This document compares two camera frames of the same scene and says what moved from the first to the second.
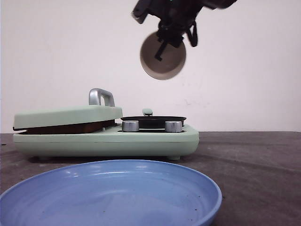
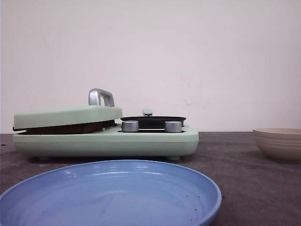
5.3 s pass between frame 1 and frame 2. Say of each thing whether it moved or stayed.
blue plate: stayed
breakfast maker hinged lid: stayed
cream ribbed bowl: moved
